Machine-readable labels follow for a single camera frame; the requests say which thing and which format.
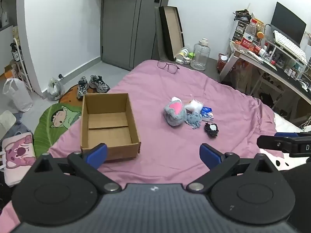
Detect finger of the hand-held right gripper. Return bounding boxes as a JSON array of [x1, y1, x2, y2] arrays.
[[257, 135, 292, 154], [275, 132, 300, 138]]

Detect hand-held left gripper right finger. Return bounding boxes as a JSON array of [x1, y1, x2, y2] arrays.
[[187, 144, 278, 195]]

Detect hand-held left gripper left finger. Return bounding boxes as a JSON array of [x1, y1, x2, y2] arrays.
[[31, 144, 122, 195]]

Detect black white plush toy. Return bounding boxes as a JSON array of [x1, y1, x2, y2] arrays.
[[204, 123, 220, 138]]

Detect brown cardboard box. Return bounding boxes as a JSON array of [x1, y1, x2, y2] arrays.
[[81, 93, 141, 162]]

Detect blue-grey octopus plush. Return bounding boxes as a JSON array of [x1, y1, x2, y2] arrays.
[[186, 112, 203, 130]]

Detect blue tissue packet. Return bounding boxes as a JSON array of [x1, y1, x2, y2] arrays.
[[200, 106, 214, 122]]

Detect grey pink plush toy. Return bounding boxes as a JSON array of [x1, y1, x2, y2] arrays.
[[163, 97, 187, 127]]

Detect white dotted bed sheet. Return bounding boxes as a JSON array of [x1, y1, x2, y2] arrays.
[[259, 113, 311, 173]]

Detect green leaf cartoon mat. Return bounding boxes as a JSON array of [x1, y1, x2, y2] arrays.
[[33, 102, 83, 159]]

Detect white desk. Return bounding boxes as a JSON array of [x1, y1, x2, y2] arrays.
[[219, 41, 311, 125]]

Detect orange round mat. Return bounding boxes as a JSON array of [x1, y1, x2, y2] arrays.
[[59, 84, 84, 105]]

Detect grey sneaker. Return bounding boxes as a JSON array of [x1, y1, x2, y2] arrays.
[[77, 76, 89, 99], [89, 75, 110, 93]]

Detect grey plastic bag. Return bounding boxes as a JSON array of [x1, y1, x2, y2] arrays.
[[47, 78, 66, 101]]

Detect pink bear cushion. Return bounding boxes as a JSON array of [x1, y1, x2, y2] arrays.
[[0, 131, 37, 188]]

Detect pink blanket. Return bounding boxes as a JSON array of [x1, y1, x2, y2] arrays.
[[0, 59, 285, 227]]

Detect white keyboard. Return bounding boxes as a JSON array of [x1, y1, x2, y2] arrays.
[[273, 30, 307, 64]]

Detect red snack jar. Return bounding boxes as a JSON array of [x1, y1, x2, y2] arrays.
[[217, 53, 229, 71]]

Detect purple-framed glasses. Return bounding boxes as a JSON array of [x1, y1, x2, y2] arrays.
[[157, 59, 180, 74]]

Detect large clear water jug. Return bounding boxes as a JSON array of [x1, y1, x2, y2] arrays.
[[190, 38, 210, 71]]

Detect white plastic bag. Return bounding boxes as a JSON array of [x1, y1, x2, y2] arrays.
[[2, 78, 33, 112]]

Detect red-label water bottle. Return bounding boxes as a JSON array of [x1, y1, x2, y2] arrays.
[[239, 19, 258, 54]]

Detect white shelf rack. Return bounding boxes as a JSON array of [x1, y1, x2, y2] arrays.
[[10, 37, 33, 93]]

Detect black monitor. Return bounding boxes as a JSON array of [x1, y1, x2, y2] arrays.
[[270, 2, 307, 46]]

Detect small drawer organiser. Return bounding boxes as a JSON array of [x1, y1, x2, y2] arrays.
[[232, 19, 251, 43]]

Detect grey door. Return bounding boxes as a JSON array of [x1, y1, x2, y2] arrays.
[[100, 0, 172, 71]]

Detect black-framed shallow box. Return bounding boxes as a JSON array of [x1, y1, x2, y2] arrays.
[[155, 6, 185, 61]]

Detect black spray bottle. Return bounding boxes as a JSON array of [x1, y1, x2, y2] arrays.
[[10, 43, 20, 63]]

